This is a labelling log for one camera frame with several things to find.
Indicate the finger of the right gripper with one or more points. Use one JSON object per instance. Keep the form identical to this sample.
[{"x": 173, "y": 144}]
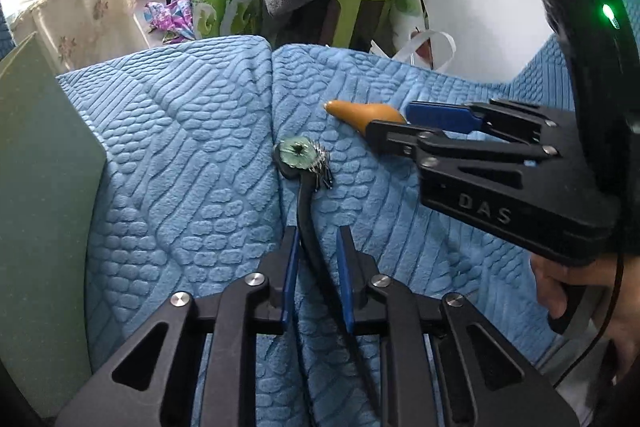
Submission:
[
  {"x": 506, "y": 120},
  {"x": 477, "y": 145}
]

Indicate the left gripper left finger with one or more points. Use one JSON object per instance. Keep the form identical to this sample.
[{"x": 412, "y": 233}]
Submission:
[{"x": 279, "y": 267}]

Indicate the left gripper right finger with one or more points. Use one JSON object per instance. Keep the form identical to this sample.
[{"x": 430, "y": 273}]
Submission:
[{"x": 363, "y": 314}]

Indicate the orange gourd ornament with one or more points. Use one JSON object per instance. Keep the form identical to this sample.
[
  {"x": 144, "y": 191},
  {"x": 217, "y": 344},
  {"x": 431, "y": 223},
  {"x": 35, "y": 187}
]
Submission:
[{"x": 359, "y": 115}]

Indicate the green flower hairpin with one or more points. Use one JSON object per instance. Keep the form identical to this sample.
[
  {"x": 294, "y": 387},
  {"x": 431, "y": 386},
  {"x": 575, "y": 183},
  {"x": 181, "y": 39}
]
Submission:
[{"x": 299, "y": 154}]

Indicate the white printed shopping bag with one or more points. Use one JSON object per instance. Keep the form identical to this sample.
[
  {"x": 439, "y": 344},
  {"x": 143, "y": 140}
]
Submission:
[{"x": 407, "y": 38}]

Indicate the green plastic stool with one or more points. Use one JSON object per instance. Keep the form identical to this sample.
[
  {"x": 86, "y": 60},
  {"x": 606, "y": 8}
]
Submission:
[{"x": 353, "y": 24}]

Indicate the green cardboard box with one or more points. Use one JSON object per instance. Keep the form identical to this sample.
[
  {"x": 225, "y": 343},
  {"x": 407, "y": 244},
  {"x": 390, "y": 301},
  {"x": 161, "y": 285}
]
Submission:
[{"x": 219, "y": 18}]

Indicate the green-rimmed white box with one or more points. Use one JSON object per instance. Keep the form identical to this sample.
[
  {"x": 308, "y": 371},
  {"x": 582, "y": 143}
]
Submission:
[{"x": 51, "y": 167}]

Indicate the purple patterned cloth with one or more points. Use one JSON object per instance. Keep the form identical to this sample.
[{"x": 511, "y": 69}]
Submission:
[{"x": 174, "y": 20}]

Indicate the cream embroidered cover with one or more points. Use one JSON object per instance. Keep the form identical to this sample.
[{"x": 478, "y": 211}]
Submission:
[{"x": 80, "y": 33}]

